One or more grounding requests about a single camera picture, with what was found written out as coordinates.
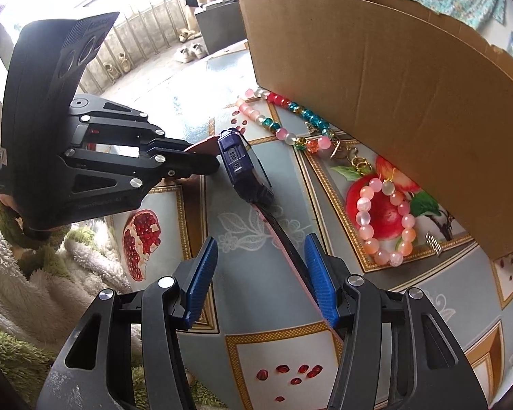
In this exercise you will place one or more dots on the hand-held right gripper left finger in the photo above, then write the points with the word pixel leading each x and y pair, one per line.
pixel 201 282

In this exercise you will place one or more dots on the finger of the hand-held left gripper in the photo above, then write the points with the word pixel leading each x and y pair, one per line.
pixel 154 141
pixel 188 164

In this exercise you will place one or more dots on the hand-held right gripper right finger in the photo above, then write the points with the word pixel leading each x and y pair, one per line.
pixel 320 282

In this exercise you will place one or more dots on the dark blue wristwatch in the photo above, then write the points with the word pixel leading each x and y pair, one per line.
pixel 239 162

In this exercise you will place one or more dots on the small silver clip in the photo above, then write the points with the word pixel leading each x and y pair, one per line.
pixel 432 244

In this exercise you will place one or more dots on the brown cardboard box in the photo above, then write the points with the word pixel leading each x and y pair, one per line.
pixel 389 72

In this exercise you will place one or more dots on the white sneaker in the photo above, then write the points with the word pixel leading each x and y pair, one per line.
pixel 199 50
pixel 183 54

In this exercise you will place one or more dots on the metal balcony railing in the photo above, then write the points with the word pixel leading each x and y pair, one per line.
pixel 145 34

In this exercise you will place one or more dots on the pair of beige slippers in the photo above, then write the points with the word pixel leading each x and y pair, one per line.
pixel 187 34

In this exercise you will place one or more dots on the grey cabinet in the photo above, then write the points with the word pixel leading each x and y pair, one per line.
pixel 218 30

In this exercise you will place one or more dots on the white green fluffy robe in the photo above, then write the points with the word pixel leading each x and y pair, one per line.
pixel 17 273

